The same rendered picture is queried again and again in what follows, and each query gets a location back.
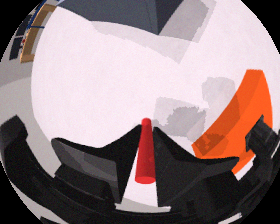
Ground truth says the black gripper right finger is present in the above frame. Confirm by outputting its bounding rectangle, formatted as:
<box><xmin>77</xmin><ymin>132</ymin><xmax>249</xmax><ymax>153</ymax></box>
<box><xmin>152</xmin><ymin>127</ymin><xmax>240</xmax><ymax>208</ymax></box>

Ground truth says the red peg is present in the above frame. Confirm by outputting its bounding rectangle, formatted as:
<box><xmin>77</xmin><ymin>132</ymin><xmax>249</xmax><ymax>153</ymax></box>
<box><xmin>135</xmin><ymin>119</ymin><xmax>156</xmax><ymax>184</ymax></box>

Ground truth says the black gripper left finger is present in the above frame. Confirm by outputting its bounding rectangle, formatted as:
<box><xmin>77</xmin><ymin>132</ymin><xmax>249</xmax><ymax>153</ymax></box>
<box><xmin>51</xmin><ymin>124</ymin><xmax>143</xmax><ymax>204</ymax></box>

